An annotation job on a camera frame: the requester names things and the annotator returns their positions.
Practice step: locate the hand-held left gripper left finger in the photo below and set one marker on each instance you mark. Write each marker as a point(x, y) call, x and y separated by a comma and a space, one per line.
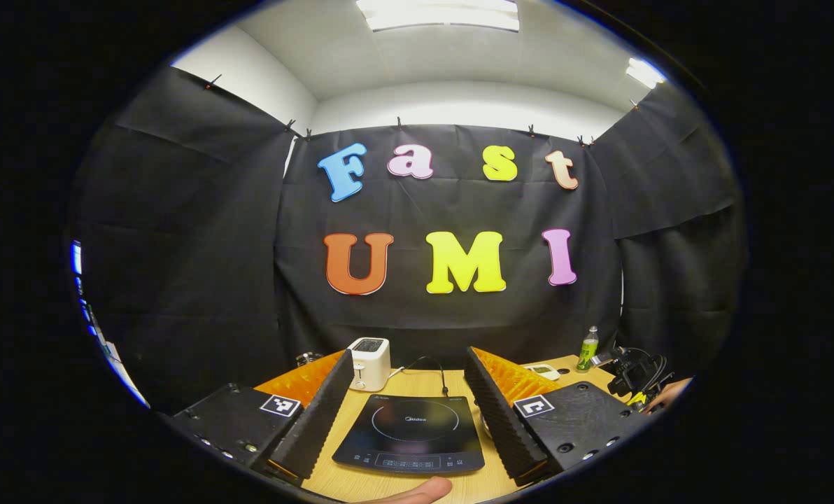
point(322, 413)

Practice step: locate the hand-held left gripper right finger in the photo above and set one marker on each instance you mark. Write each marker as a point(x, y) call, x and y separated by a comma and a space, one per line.
point(497, 413)

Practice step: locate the black induction cooktop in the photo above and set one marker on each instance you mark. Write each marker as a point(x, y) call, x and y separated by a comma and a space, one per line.
point(410, 434)

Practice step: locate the green drink bottle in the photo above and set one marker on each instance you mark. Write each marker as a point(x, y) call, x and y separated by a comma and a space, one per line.
point(588, 350)

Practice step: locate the white divided dish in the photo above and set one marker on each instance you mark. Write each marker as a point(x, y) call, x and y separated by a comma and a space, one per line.
point(543, 372)

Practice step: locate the white toaster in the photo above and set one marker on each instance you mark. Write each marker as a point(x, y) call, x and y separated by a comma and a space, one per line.
point(369, 364)

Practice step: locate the small ceiling light panel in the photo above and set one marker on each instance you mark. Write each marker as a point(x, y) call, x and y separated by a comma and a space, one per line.
point(644, 72)

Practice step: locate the large ceiling light panel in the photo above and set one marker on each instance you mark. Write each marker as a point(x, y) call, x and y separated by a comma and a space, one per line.
point(438, 14)

